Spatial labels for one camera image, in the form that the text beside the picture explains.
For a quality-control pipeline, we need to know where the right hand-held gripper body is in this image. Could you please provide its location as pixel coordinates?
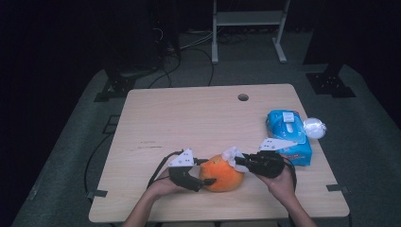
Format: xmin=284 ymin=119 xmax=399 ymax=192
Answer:
xmin=249 ymin=137 xmax=299 ymax=180

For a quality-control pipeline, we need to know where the clear plastic ball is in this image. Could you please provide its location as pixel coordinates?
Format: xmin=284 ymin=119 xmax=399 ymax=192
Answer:
xmin=302 ymin=116 xmax=328 ymax=141

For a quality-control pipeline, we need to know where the person's right hand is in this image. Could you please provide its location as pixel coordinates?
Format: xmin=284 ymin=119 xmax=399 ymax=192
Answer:
xmin=255 ymin=164 xmax=298 ymax=207

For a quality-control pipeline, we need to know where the black tape strip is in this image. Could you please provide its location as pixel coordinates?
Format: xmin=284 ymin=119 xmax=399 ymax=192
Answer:
xmin=86 ymin=189 xmax=109 ymax=200
xmin=325 ymin=183 xmax=351 ymax=194

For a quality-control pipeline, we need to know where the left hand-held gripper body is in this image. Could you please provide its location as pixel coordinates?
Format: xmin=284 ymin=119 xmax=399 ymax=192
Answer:
xmin=167 ymin=148 xmax=197 ymax=190

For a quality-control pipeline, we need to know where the black floor cable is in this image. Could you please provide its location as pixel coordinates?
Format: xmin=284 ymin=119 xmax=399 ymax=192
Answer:
xmin=83 ymin=131 xmax=111 ymax=196
xmin=184 ymin=46 xmax=216 ymax=87
xmin=147 ymin=52 xmax=183 ymax=90

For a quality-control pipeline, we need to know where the pale metal stand frame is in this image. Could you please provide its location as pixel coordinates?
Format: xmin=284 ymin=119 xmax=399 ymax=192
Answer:
xmin=211 ymin=0 xmax=292 ymax=65

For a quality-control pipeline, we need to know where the hand-held gripper cable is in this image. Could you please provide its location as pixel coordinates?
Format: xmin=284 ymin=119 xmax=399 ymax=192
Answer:
xmin=281 ymin=156 xmax=299 ymax=194
xmin=147 ymin=148 xmax=184 ymax=191

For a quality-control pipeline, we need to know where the white wet wipe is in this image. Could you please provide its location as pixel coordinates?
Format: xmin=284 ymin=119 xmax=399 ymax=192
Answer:
xmin=220 ymin=146 xmax=251 ymax=174

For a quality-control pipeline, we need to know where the blue wet wipes pack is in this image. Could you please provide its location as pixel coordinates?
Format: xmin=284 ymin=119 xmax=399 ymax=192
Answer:
xmin=266 ymin=109 xmax=313 ymax=167

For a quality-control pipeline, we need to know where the black stand base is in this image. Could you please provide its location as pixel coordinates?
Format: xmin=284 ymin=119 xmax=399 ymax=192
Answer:
xmin=93 ymin=70 xmax=138 ymax=103
xmin=305 ymin=71 xmax=357 ymax=99

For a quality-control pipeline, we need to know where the large round orange fruit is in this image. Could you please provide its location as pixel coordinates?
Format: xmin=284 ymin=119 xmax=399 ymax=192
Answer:
xmin=198 ymin=153 xmax=246 ymax=194

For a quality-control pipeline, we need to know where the left hand-held gripper cable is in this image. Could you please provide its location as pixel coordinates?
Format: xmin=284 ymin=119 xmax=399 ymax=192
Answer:
xmin=147 ymin=148 xmax=184 ymax=191

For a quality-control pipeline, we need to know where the right hand-held gripper cable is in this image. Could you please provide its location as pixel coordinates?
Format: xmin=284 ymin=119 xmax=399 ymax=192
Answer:
xmin=281 ymin=156 xmax=299 ymax=194

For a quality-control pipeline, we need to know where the person's left hand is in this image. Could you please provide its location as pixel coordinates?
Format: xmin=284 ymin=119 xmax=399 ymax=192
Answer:
xmin=146 ymin=167 xmax=187 ymax=201

